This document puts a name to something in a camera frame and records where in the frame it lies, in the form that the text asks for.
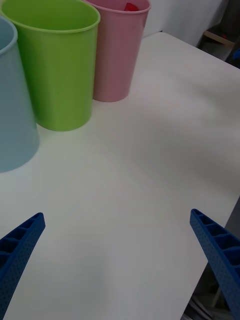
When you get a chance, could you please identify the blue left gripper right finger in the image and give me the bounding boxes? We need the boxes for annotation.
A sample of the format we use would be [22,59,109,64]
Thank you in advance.
[189,208,240,320]

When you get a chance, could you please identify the pink plastic bin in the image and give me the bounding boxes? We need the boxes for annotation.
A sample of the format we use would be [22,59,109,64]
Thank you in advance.
[83,0,153,103]

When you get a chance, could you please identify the green plastic bin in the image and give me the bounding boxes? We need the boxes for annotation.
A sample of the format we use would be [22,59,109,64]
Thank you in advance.
[0,0,102,132]

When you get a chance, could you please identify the pale blue plastic bin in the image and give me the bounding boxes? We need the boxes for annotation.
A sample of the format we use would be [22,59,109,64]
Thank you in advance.
[0,15,41,173]

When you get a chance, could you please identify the wooden shelf frame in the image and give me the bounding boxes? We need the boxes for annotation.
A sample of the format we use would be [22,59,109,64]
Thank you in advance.
[201,29,236,61]

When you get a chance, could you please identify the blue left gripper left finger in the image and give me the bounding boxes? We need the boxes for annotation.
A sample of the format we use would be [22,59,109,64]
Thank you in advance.
[0,212,46,320]

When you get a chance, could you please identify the clear bottle with red cap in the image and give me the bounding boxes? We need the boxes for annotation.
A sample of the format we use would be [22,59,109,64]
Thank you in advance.
[123,2,139,12]

